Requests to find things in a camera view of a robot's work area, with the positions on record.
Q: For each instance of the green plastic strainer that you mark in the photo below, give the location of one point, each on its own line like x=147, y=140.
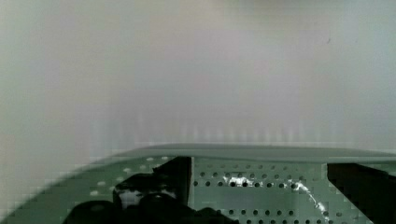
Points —
x=250, y=184

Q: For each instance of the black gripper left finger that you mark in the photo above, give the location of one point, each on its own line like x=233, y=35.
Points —
x=160, y=197

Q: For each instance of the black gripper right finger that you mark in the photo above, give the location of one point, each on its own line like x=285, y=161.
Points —
x=372, y=191

